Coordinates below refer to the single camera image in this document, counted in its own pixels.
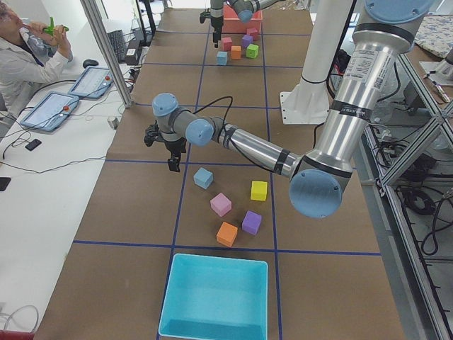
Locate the orange block left side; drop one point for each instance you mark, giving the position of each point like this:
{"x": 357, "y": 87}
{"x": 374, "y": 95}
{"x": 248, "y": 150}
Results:
{"x": 227, "y": 234}

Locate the red plastic bin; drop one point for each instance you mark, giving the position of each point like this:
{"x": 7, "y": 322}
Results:
{"x": 232, "y": 23}

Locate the purple block right side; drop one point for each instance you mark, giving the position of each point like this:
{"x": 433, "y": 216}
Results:
{"x": 246, "y": 41}

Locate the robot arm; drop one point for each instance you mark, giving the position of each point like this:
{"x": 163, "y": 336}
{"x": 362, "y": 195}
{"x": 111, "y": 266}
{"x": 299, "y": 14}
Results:
{"x": 243, "y": 9}
{"x": 318, "y": 179}

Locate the black keyboard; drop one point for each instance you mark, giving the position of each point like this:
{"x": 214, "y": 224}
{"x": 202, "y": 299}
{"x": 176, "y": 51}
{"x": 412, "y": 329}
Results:
{"x": 117, "y": 41}

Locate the orange block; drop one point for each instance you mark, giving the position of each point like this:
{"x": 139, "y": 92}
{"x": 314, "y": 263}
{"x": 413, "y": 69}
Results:
{"x": 227, "y": 234}
{"x": 235, "y": 52}

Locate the aluminium frame post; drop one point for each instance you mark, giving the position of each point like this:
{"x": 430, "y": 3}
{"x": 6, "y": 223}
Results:
{"x": 95, "y": 21}

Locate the magenta block right side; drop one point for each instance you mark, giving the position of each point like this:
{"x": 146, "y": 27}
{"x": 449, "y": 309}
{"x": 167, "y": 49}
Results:
{"x": 226, "y": 43}

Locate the purple block left side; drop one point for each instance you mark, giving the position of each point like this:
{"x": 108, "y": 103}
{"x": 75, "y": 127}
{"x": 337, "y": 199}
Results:
{"x": 251, "y": 222}

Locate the black smartphone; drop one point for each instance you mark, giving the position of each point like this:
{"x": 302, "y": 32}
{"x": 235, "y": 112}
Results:
{"x": 33, "y": 144}

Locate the near teach pendant tablet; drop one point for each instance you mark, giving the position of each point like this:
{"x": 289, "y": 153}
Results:
{"x": 50, "y": 112}

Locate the green handheld object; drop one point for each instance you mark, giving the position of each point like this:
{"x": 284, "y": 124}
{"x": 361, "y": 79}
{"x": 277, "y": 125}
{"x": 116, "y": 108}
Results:
{"x": 51, "y": 28}

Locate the purple block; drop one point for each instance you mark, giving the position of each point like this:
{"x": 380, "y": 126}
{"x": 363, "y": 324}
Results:
{"x": 251, "y": 222}
{"x": 246, "y": 41}

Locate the magenta block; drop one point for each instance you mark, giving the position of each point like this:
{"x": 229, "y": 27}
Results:
{"x": 253, "y": 32}
{"x": 226, "y": 43}

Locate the pink foam block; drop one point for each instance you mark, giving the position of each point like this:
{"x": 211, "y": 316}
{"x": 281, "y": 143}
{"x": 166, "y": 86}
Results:
{"x": 221, "y": 204}

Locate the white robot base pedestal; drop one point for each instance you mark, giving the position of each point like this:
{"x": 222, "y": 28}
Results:
{"x": 307, "y": 103}

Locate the teach pendant tablet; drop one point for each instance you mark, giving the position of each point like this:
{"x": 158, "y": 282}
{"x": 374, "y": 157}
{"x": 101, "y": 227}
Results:
{"x": 92, "y": 83}
{"x": 50, "y": 112}

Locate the cyan plastic bin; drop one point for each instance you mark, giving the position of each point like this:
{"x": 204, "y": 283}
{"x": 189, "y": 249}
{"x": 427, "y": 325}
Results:
{"x": 209, "y": 297}

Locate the person in white coat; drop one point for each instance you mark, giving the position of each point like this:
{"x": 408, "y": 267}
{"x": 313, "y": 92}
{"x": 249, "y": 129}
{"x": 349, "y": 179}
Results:
{"x": 30, "y": 58}

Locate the light blue block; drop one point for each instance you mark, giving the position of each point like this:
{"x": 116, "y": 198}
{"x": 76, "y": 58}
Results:
{"x": 222, "y": 58}
{"x": 203, "y": 178}

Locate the far teach pendant tablet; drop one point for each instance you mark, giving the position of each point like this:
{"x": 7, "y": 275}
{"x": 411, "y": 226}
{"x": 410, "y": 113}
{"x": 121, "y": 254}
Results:
{"x": 92, "y": 83}

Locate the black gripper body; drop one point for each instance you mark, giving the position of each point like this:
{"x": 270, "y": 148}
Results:
{"x": 216, "y": 23}
{"x": 174, "y": 146}

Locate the yellow foam block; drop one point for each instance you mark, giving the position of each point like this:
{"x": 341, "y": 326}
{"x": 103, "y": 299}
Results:
{"x": 259, "y": 190}

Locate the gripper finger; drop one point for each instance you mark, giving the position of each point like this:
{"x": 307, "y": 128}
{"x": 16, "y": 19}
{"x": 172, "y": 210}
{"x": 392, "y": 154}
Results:
{"x": 216, "y": 39}
{"x": 174, "y": 163}

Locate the green foam block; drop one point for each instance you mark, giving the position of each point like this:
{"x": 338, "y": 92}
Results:
{"x": 252, "y": 51}

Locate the black computer mouse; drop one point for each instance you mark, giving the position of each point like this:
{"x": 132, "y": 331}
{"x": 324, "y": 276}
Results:
{"x": 89, "y": 63}

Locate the orange block right side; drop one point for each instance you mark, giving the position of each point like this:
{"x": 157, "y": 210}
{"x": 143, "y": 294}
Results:
{"x": 235, "y": 52}

